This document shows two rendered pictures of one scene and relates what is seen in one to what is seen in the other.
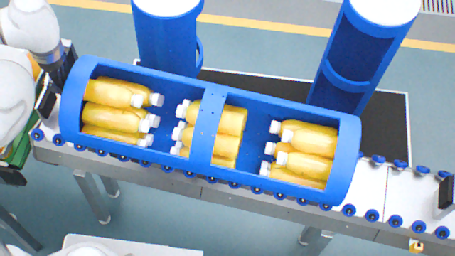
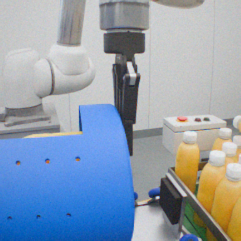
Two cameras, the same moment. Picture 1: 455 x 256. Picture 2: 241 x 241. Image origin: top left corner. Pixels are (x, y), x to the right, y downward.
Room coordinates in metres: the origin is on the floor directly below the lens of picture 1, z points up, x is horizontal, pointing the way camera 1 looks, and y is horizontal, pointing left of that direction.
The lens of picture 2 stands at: (1.21, 0.33, 1.33)
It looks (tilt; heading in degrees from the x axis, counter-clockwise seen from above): 17 degrees down; 158
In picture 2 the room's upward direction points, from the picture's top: straight up
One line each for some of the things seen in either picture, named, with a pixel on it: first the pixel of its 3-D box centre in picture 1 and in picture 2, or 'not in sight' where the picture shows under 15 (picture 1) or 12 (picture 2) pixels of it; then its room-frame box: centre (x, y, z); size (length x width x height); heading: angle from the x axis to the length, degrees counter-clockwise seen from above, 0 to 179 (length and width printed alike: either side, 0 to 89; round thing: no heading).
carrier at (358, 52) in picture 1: (353, 62); not in sight; (1.42, -0.57, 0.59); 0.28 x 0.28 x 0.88
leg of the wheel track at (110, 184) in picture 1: (104, 168); not in sight; (0.90, 0.51, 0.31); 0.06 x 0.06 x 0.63; 81
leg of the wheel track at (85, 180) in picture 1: (94, 197); not in sight; (0.76, 0.53, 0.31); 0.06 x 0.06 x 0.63; 81
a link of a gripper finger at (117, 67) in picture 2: (59, 71); (125, 95); (0.82, 0.49, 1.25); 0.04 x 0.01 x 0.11; 81
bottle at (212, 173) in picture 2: not in sight; (211, 192); (0.84, 0.71, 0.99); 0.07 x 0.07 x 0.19
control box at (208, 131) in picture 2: not in sight; (194, 132); (0.58, 0.84, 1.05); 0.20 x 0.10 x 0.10; 81
